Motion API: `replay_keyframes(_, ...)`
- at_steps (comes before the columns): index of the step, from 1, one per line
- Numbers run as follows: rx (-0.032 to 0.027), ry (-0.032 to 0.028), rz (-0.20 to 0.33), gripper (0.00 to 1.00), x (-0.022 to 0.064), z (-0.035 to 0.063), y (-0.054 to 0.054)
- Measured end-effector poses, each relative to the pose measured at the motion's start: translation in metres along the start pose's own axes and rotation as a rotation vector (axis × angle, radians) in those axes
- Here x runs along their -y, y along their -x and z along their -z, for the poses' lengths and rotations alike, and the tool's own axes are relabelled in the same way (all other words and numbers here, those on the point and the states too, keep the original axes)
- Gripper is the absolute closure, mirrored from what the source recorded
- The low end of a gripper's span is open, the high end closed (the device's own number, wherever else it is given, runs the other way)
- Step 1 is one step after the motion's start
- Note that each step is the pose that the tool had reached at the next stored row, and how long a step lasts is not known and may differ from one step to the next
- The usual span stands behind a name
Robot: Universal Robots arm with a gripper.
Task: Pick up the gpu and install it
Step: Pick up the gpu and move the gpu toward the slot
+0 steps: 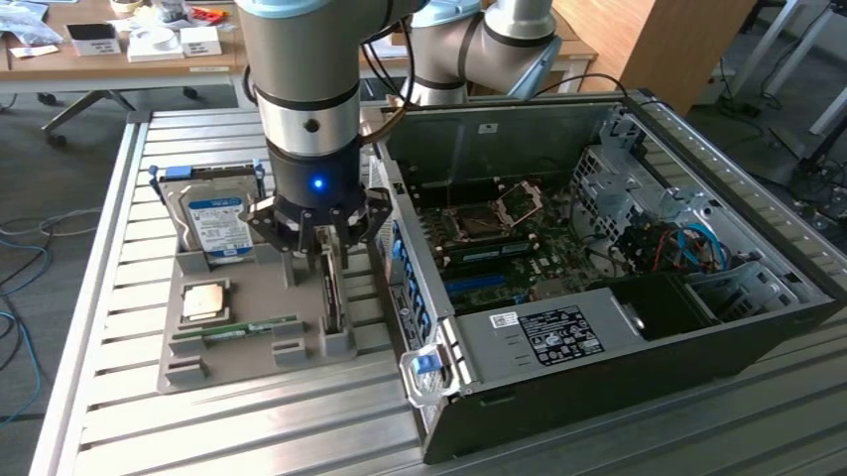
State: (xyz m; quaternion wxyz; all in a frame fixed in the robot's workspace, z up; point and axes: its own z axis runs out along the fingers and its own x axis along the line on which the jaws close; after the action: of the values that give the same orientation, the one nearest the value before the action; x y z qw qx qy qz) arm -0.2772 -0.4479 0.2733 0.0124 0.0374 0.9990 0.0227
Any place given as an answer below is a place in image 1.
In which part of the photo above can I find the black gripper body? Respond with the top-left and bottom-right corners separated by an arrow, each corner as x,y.
265,141 -> 371,224

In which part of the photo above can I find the green GPU with black shroud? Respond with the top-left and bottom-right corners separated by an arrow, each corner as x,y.
315,225 -> 349,338

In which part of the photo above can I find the hard disk with blue rails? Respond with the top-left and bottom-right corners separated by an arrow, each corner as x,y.
148,158 -> 273,267

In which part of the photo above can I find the grey parts rack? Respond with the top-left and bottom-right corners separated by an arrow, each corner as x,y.
156,237 -> 363,396

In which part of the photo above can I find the CPU socket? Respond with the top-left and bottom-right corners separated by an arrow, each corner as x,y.
448,205 -> 511,244

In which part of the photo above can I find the CPU chip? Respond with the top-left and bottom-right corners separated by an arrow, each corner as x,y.
183,285 -> 227,318

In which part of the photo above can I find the RAM stick with label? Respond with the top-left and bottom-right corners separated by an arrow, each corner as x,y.
439,241 -> 539,264

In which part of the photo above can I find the green bare RAM stick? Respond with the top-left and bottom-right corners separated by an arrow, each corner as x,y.
172,316 -> 299,343

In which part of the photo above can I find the metal socket cover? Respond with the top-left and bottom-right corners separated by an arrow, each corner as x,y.
492,178 -> 549,232

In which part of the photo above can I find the blue expansion slot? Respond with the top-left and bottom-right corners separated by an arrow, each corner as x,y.
443,275 -> 505,297

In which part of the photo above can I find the green motherboard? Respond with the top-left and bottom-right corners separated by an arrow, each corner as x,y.
420,195 -> 627,316

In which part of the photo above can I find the blue case latch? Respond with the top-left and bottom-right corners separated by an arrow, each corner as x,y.
411,349 -> 441,376

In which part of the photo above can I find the plain white box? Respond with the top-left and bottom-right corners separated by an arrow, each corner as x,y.
179,25 -> 223,59

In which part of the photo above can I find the grey power supply unit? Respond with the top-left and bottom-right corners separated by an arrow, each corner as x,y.
452,290 -> 647,384

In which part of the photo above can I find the orange plastic part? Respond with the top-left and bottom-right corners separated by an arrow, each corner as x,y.
189,5 -> 231,27

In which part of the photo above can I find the white box with round disc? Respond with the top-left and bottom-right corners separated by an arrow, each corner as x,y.
124,27 -> 187,63

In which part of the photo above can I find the perforated metal disk bay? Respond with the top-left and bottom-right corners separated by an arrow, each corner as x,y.
568,143 -> 669,239

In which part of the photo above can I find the white box with black lid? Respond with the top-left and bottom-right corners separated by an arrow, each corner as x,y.
64,22 -> 123,58

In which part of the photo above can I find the paper tag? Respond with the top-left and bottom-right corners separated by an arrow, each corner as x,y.
7,44 -> 61,60

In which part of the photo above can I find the black open PC case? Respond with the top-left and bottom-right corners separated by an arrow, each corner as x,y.
360,87 -> 847,466

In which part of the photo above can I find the clear plastic bag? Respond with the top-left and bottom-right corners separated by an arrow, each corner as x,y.
0,0 -> 67,47

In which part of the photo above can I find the wooden cabinet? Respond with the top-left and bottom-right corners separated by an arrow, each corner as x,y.
552,0 -> 760,116

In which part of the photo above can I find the blue floor cable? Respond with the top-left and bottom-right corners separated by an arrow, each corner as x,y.
0,237 -> 52,430

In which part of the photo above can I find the blue wire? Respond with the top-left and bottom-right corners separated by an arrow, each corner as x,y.
673,222 -> 735,273

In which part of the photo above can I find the grey disk bay bracket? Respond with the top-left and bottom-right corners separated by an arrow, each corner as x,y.
684,260 -> 801,323

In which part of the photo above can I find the white desk frame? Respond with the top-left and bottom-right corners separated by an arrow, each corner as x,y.
727,0 -> 847,136

